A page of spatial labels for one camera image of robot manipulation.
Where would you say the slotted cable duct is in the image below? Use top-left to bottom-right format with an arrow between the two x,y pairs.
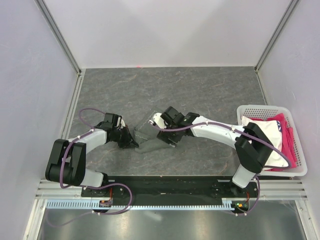
46,198 -> 239,211

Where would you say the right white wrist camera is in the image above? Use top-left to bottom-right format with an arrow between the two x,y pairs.
148,112 -> 166,129

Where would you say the left aluminium frame post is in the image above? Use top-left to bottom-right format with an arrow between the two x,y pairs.
35,0 -> 82,76

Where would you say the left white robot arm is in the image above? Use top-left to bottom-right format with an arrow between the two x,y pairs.
45,113 -> 139,197

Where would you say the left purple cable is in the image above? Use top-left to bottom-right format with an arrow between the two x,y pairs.
46,107 -> 133,228

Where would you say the aluminium frame post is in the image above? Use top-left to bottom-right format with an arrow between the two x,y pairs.
35,0 -> 82,76
254,0 -> 300,74

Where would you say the right aluminium frame post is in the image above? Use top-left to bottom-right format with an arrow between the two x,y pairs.
254,0 -> 300,74

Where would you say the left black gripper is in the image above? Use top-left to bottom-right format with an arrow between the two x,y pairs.
112,125 -> 139,150

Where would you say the white cloth in basket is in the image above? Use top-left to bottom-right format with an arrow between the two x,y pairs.
241,116 -> 289,171

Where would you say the white plastic basket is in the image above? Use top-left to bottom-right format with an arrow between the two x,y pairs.
236,104 -> 308,178

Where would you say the grey cloth napkin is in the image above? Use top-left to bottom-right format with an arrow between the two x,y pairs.
133,107 -> 171,154

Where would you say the pink cloth in basket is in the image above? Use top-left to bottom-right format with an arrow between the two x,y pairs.
241,113 -> 297,172

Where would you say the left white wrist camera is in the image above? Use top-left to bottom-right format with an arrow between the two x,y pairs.
116,115 -> 126,130

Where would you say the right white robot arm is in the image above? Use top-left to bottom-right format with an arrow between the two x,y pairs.
150,106 -> 274,197

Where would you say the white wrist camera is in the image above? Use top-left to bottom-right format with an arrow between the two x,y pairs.
148,112 -> 166,129
116,115 -> 126,130

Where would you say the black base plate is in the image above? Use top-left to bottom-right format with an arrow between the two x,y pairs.
81,175 -> 258,201

